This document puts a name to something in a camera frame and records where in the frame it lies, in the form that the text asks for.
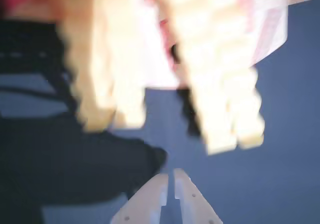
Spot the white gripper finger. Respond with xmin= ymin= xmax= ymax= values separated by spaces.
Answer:
xmin=110 ymin=172 xmax=169 ymax=224
xmin=173 ymin=168 xmax=224 ymax=224

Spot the grey rectangular mat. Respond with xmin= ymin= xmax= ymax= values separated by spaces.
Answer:
xmin=0 ymin=0 xmax=320 ymax=224

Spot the red fries clips box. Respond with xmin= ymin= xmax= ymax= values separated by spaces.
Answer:
xmin=0 ymin=0 xmax=289 ymax=90

